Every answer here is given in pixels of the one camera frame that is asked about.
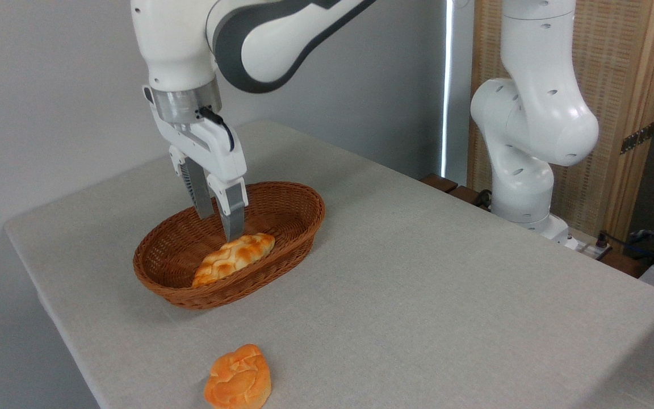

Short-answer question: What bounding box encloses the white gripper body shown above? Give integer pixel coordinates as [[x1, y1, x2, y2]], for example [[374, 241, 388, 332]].
[[154, 116, 248, 184]]

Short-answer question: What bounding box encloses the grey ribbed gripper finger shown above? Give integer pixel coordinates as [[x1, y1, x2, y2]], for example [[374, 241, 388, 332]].
[[169, 146, 216, 220], [207, 173, 249, 242]]

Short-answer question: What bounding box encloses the long braided golden bread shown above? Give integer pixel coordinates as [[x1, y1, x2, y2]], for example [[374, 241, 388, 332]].
[[192, 232, 276, 288]]

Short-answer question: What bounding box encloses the brown woven wicker basket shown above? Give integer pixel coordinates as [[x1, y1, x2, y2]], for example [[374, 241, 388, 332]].
[[133, 182, 326, 310]]

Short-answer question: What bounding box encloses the round orange bread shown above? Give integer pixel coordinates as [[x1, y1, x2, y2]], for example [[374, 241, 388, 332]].
[[203, 344, 273, 409]]

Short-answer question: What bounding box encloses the dark brown wooden base board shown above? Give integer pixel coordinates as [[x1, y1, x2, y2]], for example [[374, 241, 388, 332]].
[[421, 173, 652, 279]]

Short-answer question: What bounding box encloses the grey tablecloth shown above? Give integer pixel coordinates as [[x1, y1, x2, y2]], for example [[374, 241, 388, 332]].
[[3, 119, 654, 409]]

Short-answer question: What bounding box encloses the dark metal screen hinge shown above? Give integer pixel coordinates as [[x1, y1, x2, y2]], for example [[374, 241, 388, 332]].
[[621, 122, 654, 155]]

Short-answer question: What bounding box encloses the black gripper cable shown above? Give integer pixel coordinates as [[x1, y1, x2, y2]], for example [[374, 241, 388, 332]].
[[199, 106, 236, 152]]

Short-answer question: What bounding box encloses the black power cable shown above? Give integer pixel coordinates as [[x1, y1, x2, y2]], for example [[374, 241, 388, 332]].
[[597, 230, 654, 263]]

